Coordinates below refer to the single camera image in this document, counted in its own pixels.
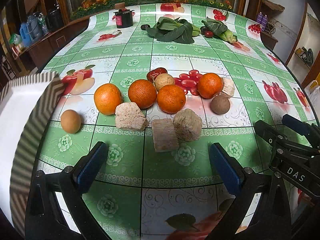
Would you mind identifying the speckled pink sponge block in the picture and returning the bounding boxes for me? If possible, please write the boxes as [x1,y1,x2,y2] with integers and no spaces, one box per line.
[115,102,149,131]

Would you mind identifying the tan round longan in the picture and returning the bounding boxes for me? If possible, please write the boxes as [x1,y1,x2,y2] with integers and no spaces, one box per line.
[155,73,175,91]

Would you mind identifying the dark brown round fruit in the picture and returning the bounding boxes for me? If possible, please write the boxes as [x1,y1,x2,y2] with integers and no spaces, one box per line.
[210,95,231,115]

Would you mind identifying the blue water jug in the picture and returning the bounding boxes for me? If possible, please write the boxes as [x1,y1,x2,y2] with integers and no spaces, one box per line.
[20,22,32,48]

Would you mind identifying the purple bottles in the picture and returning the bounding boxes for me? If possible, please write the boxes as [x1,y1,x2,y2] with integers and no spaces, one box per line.
[256,12,268,31]

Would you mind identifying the white striped-rim tray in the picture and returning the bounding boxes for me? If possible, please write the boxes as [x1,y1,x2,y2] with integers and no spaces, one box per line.
[1,72,65,237]

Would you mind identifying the grey-blue thermos jug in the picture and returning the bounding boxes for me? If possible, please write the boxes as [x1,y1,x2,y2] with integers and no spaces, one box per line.
[27,15,43,43]

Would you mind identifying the beige rectangular block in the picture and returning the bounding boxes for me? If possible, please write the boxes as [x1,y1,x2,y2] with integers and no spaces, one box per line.
[151,119,179,153]

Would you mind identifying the green leafy vegetable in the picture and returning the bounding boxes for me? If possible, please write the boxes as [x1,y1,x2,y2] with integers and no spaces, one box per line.
[145,17,201,44]

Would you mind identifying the green bok choy right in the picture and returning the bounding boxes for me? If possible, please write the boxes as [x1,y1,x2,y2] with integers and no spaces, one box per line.
[201,18,238,44]

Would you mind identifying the green snack bag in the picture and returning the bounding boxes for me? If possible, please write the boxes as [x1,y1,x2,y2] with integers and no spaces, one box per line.
[9,33,24,50]

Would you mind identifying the black pink-label jar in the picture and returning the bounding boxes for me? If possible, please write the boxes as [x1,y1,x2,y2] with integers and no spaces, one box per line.
[114,9,134,28]

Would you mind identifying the red cherry tomato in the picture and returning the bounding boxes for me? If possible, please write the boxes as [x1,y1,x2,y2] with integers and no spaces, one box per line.
[204,30,214,38]

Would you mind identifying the green fruit-print tablecloth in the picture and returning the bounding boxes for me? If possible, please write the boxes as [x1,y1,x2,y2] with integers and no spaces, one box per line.
[35,3,320,240]

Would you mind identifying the orange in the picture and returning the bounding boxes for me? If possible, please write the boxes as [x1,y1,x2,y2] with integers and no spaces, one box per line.
[157,85,186,114]
[128,79,157,109]
[197,73,223,99]
[94,83,123,115]

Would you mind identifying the red jujube date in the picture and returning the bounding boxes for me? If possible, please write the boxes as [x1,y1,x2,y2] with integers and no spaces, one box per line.
[146,67,167,83]

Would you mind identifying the dark small fruit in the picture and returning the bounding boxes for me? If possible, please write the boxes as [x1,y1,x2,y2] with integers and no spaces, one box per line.
[140,24,150,30]

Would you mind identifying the pale ridged block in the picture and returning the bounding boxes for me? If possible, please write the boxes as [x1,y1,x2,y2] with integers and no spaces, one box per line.
[221,77,235,98]

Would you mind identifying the beige ridged round block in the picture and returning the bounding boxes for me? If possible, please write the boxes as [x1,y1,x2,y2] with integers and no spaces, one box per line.
[172,108,202,142]

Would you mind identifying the wooden cabinet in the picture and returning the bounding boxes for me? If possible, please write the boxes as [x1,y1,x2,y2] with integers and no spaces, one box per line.
[14,17,89,70]

